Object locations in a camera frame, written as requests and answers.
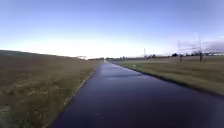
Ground grass field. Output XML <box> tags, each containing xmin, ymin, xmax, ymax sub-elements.
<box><xmin>108</xmin><ymin>55</ymin><xmax>224</xmax><ymax>97</ymax></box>
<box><xmin>0</xmin><ymin>49</ymin><xmax>104</xmax><ymax>128</ymax></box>

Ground tall goal posts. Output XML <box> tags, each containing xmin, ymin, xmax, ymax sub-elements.
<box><xmin>177</xmin><ymin>39</ymin><xmax>204</xmax><ymax>63</ymax></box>

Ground distant row of trees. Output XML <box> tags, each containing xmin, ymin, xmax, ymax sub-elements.
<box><xmin>146</xmin><ymin>52</ymin><xmax>201</xmax><ymax>60</ymax></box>

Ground distant low buildings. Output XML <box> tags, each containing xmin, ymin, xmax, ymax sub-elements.
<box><xmin>203</xmin><ymin>51</ymin><xmax>224</xmax><ymax>57</ymax></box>

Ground dark wet asphalt path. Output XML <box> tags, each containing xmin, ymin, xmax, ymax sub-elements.
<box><xmin>49</xmin><ymin>60</ymin><xmax>224</xmax><ymax>128</ymax></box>

